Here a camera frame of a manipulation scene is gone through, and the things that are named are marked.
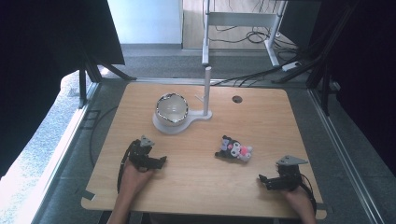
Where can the white power strip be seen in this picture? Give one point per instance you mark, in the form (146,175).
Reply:
(291,66)

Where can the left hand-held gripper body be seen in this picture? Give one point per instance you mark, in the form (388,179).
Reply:
(140,154)

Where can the black and pink plush toy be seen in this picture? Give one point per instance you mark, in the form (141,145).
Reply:
(234,149)

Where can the black metal stand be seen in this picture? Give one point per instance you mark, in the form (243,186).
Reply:
(320,68)
(90,71)

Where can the white bowl with patterned rim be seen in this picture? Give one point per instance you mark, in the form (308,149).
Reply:
(172,109)

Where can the white stand with pole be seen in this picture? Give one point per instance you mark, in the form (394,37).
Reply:
(199,115)

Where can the white metal desk frame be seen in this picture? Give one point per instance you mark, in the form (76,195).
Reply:
(239,18)

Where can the person's right hand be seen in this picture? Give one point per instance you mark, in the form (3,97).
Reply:
(297,197)

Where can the black curtain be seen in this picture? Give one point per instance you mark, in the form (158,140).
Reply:
(367,77)
(37,62)

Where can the aluminium floor rail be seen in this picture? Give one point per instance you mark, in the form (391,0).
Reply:
(59,155)
(342,149)

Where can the person's left hand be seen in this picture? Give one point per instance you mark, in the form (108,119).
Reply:
(132,180)

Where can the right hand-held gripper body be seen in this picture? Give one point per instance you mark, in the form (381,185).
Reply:
(289,177)

